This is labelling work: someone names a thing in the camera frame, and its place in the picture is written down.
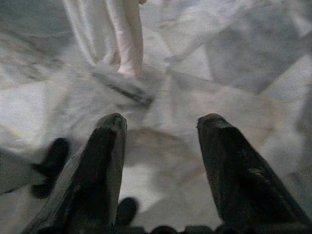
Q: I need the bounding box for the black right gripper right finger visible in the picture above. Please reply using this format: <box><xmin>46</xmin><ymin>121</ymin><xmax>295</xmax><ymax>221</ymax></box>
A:
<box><xmin>196</xmin><ymin>113</ymin><xmax>312</xmax><ymax>227</ymax></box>

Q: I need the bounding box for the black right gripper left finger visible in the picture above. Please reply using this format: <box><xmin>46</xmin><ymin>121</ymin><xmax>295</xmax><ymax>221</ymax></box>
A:
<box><xmin>21</xmin><ymin>112</ymin><xmax>128</xmax><ymax>234</ymax></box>

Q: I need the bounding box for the thin white garment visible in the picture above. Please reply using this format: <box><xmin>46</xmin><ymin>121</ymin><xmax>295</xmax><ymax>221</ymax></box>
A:
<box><xmin>62</xmin><ymin>0</ymin><xmax>147</xmax><ymax>77</ymax></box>

